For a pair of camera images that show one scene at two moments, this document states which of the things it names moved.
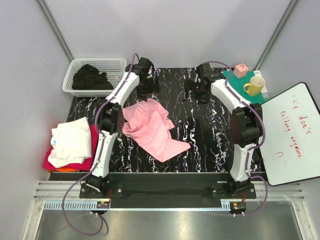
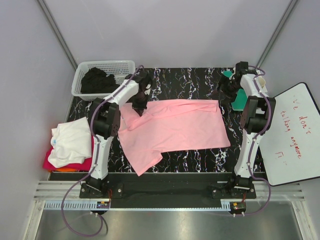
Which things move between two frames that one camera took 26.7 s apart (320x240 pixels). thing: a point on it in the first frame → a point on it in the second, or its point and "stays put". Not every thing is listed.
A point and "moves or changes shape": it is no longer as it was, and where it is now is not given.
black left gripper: [152, 90] → [139, 108]
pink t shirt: [147, 123] moves or changes shape
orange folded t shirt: [63, 170] stays put
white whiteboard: [292, 146] stays put
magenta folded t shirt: [86, 164] stays put
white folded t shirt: [71, 142] stays put
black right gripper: [203, 99] → [229, 96]
